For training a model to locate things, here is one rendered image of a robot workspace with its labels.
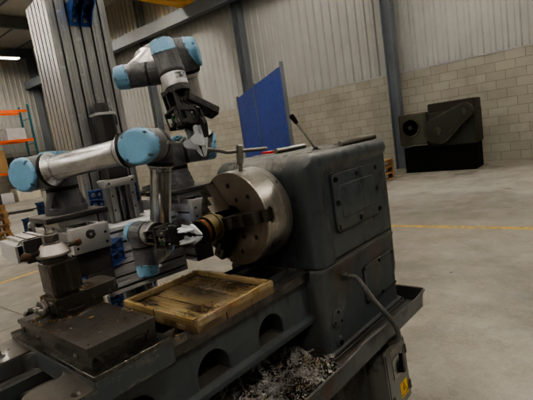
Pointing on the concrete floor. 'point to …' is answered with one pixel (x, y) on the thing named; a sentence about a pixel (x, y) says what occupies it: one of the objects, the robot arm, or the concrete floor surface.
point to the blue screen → (266, 114)
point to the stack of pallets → (5, 222)
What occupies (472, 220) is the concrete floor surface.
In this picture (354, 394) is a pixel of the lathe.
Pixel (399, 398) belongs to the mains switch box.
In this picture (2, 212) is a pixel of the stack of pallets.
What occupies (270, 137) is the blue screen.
